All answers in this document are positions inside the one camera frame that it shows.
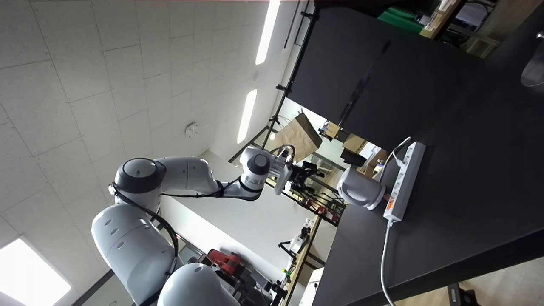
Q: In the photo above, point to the rectangular ceiling light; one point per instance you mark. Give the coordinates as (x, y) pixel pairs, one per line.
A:
(31, 275)
(247, 117)
(267, 32)

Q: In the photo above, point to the black backdrop board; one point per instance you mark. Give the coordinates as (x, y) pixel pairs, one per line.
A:
(367, 74)

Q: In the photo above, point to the white power strip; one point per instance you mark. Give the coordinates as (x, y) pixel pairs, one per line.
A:
(405, 181)

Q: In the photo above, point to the grey rounded object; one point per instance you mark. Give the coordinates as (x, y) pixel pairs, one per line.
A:
(534, 69)

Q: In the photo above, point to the red black equipment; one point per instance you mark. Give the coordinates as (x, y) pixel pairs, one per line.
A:
(226, 263)

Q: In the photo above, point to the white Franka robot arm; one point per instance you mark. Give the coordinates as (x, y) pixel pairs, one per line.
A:
(129, 249)

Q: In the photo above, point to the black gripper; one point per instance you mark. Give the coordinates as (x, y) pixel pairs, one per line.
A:
(299, 178)

